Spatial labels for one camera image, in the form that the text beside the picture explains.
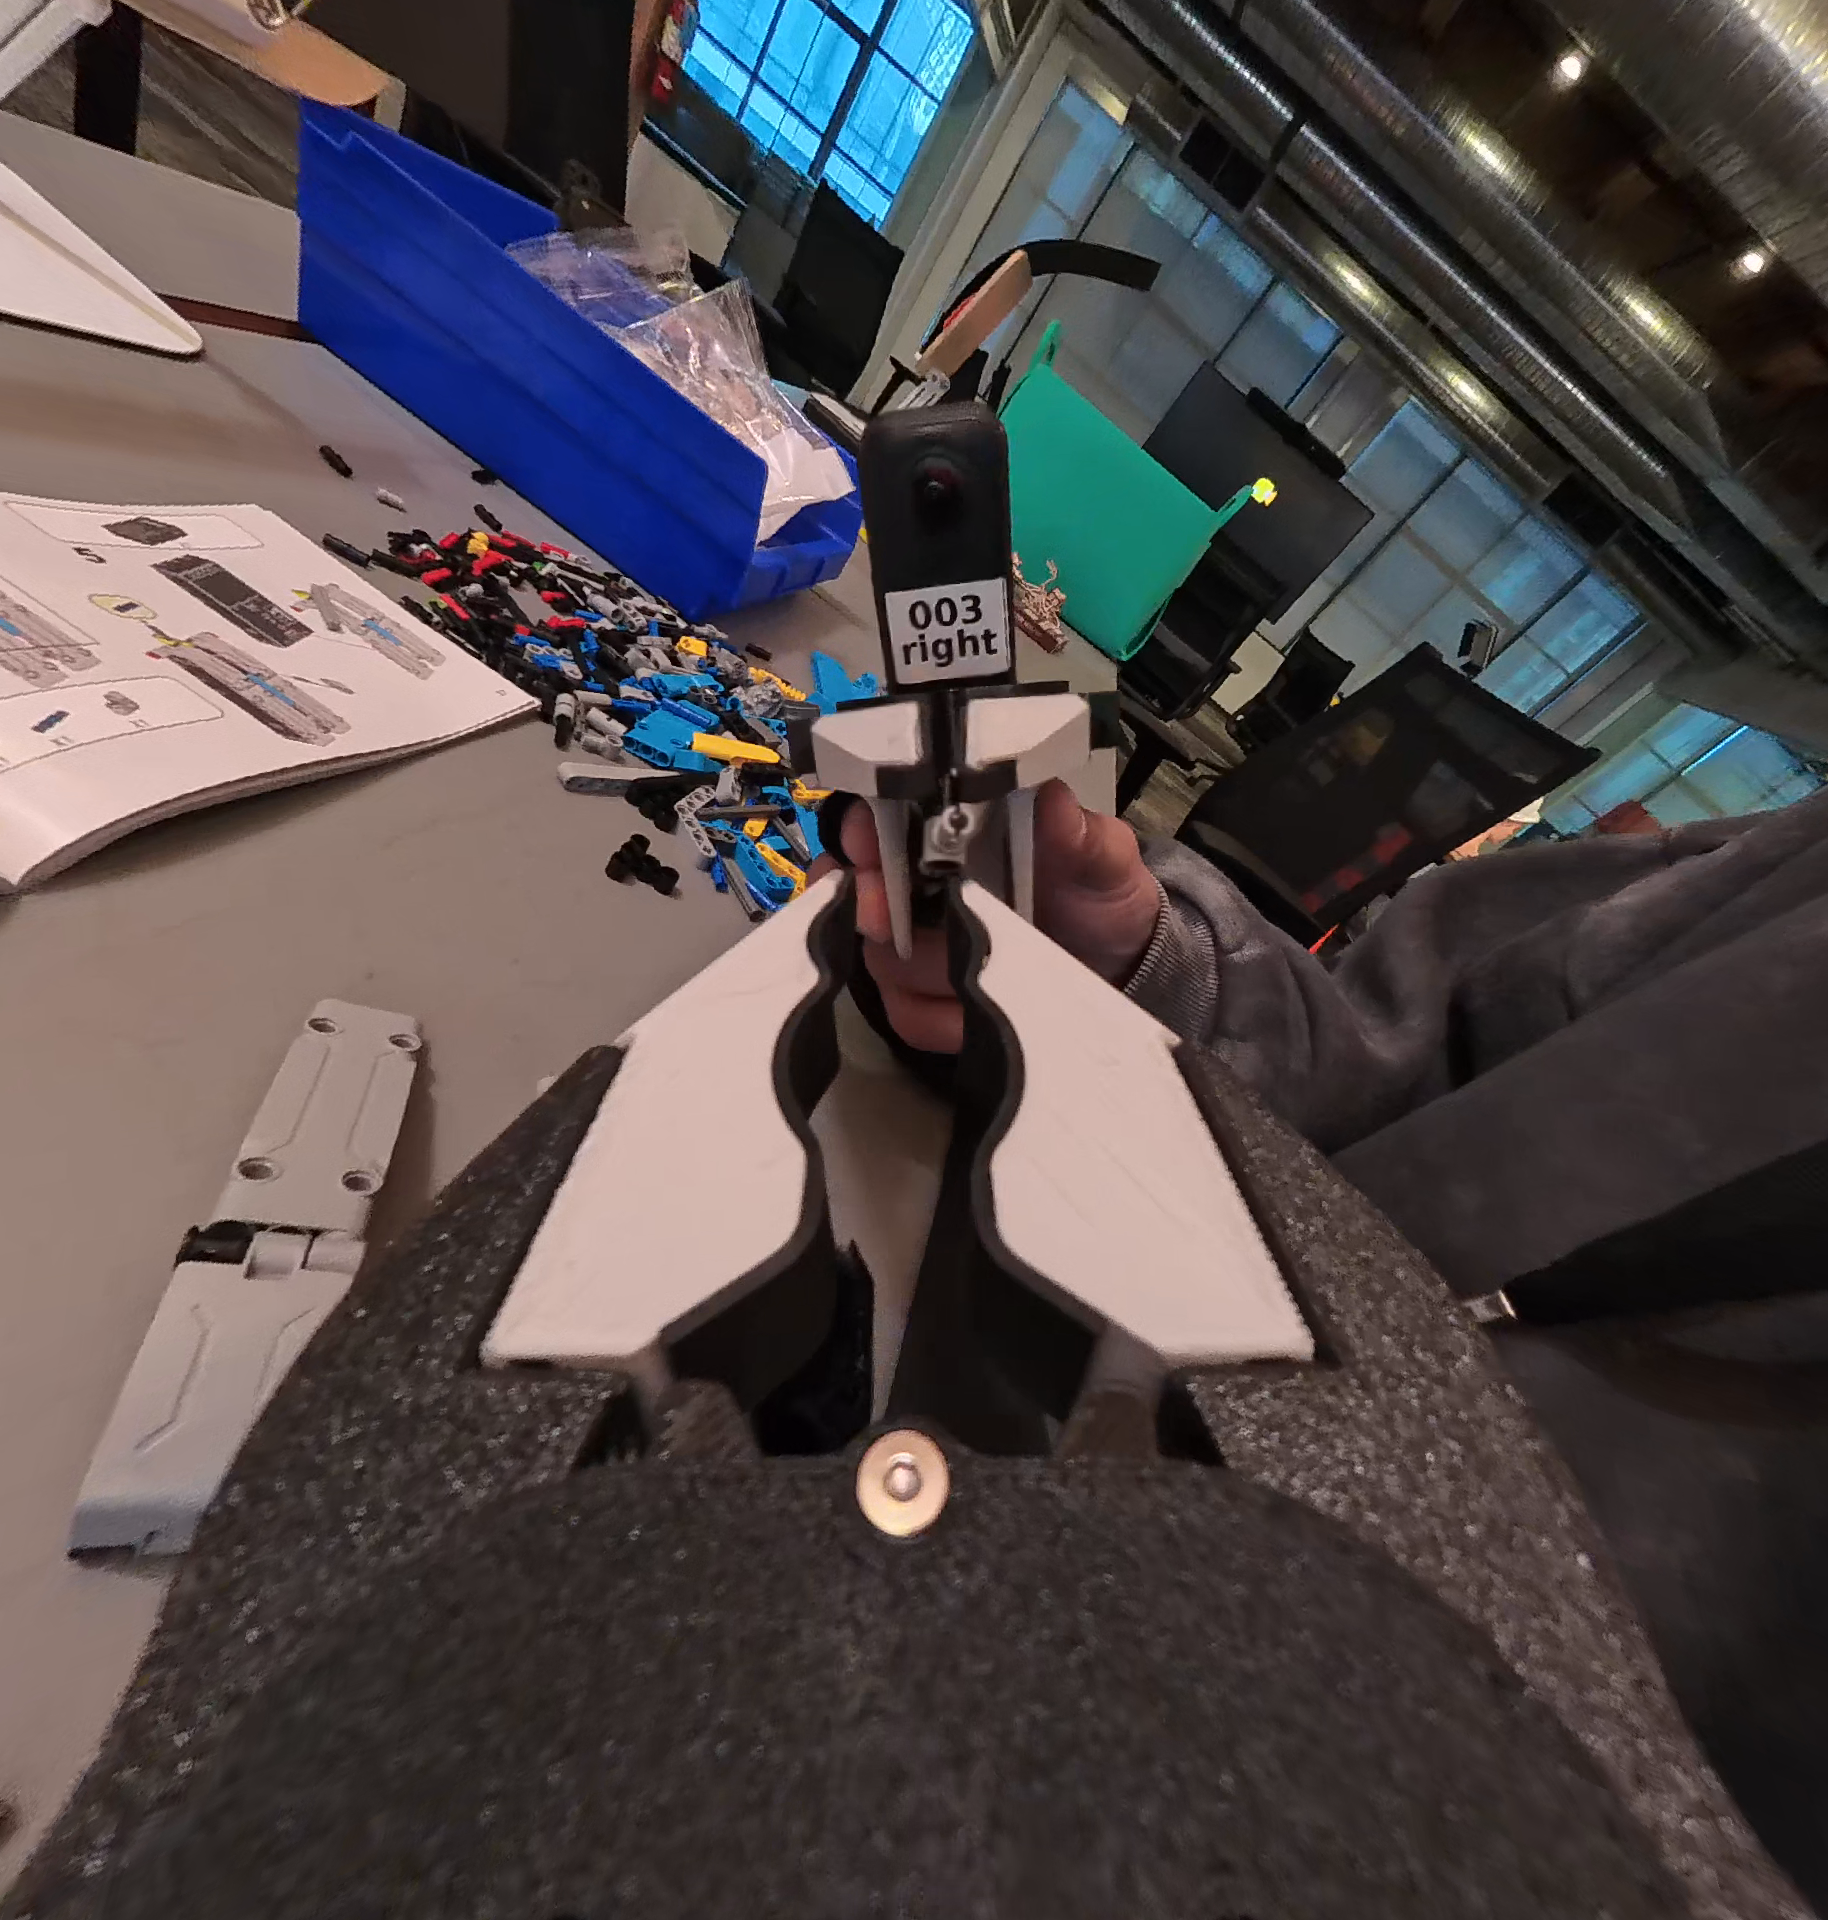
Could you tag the small brown wooden model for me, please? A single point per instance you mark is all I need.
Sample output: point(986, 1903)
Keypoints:
point(1033, 600)

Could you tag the black toy connector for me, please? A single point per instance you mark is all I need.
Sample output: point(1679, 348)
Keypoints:
point(642, 865)

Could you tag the grey toy connector with pin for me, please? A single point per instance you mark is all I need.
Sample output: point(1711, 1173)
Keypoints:
point(943, 839)

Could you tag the pile of toy building pieces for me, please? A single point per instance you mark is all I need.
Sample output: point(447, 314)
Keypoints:
point(656, 705)

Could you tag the crumpled clear plastic bag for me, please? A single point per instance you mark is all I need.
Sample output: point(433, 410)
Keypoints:
point(676, 330)

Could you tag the wooden and black chair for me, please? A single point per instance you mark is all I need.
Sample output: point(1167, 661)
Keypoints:
point(986, 307)

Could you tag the green plastic tote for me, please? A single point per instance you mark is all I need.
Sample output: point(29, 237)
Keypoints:
point(1108, 498)

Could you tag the black monitor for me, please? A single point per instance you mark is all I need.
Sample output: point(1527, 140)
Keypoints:
point(1372, 781)
point(1246, 484)

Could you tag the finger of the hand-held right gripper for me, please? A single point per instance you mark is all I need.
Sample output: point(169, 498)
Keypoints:
point(875, 743)
point(1041, 734)

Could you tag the person's right forearm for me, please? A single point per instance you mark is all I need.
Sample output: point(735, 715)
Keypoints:
point(1381, 930)

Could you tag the white instruction booklet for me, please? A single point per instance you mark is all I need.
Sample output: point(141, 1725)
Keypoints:
point(179, 671)

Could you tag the blue storage bin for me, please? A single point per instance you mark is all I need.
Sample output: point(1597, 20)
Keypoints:
point(477, 301)

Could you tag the person's right hand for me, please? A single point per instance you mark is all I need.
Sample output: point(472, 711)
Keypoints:
point(1090, 882)

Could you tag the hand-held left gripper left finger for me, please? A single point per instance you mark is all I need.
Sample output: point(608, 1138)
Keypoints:
point(676, 1186)

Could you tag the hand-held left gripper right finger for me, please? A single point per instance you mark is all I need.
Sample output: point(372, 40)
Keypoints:
point(1132, 1186)

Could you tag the grey toy panel assembly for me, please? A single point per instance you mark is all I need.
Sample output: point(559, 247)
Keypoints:
point(254, 1244)

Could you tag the grey desk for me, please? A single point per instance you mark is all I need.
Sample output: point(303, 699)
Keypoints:
point(135, 964)

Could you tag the white metal stand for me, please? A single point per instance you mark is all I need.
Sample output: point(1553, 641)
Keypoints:
point(43, 222)

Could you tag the silver ventilation duct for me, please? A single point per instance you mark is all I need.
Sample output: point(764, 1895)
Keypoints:
point(1722, 136)

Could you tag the red fire extinguisher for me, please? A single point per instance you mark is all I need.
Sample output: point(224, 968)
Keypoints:
point(676, 40)

